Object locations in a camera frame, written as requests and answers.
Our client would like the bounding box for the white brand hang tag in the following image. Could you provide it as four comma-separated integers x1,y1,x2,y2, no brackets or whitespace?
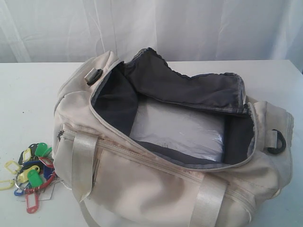
39,180,61,201

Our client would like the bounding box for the colourful key tag bunch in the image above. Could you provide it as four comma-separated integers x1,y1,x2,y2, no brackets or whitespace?
0,142,57,214

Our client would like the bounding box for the cream duffel bag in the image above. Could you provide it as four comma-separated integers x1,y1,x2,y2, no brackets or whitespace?
53,48,294,227

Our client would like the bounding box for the clear plastic packet in bag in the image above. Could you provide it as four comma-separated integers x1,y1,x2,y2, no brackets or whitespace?
130,98,224,162

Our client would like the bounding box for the white backdrop curtain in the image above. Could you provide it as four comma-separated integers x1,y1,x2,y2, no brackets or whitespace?
0,0,303,68

